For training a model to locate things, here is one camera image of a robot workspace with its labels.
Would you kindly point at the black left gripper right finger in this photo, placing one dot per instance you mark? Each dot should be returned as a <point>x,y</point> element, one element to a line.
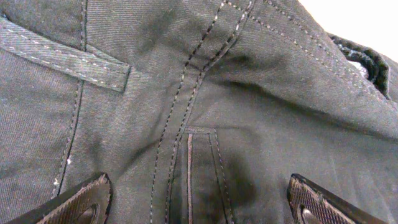
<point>310,203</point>

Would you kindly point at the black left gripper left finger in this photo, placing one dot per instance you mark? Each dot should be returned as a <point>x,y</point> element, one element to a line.
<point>86,202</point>

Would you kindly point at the black shorts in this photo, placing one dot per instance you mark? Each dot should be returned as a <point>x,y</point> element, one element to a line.
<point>191,111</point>

